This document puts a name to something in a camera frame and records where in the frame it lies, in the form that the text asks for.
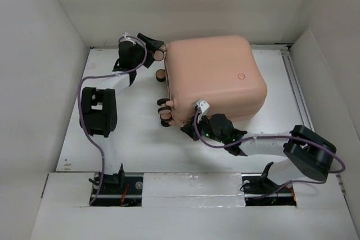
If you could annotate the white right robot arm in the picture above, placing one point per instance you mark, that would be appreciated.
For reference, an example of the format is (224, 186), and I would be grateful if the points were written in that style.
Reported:
(307, 156)

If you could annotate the aluminium side rail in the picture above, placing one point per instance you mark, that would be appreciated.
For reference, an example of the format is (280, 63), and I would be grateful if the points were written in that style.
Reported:
(295, 86)

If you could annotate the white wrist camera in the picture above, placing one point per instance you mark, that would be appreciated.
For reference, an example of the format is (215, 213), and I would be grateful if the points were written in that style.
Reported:
(127, 38)
(202, 107)

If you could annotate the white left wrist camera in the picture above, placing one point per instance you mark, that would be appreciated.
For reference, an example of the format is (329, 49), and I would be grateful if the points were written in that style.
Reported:
(127, 38)

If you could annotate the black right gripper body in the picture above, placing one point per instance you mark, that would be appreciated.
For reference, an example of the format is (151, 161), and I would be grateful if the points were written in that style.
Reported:
(204, 129)

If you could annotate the pink hard-shell suitcase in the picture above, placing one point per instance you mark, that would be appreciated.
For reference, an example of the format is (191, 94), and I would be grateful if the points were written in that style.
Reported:
(220, 70)

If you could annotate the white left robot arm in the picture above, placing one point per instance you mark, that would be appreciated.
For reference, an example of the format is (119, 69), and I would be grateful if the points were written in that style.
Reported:
(97, 107)

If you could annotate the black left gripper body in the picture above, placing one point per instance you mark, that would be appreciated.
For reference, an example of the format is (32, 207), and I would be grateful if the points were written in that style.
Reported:
(139, 52)

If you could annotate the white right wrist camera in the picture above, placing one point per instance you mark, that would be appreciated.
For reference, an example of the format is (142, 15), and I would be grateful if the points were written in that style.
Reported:
(202, 107)

